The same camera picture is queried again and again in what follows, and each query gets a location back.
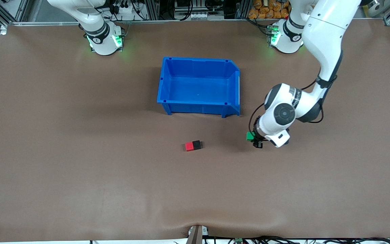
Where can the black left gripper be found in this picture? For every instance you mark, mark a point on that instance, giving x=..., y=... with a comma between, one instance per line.
x=258, y=137

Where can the small green cube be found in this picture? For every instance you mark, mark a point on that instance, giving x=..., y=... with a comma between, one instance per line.
x=250, y=136

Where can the small red cube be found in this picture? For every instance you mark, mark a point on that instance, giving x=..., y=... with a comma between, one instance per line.
x=189, y=146

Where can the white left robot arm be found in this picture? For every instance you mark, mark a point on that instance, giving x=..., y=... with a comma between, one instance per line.
x=327, y=34

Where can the small black cube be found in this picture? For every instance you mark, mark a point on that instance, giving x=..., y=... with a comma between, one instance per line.
x=197, y=144

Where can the blue plastic storage bin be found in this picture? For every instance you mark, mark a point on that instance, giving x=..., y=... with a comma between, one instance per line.
x=198, y=88

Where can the small green circuit board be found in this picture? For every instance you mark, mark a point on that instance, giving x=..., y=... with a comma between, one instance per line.
x=238, y=241

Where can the orange snack bags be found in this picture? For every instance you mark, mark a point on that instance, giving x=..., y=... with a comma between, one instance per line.
x=266, y=12

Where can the grey metal device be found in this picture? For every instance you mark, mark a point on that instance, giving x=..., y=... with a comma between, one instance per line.
x=198, y=15

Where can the brown table mat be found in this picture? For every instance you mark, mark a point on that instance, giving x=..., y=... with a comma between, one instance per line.
x=113, y=186

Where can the white power strip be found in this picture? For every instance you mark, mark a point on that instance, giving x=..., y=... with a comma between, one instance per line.
x=127, y=13

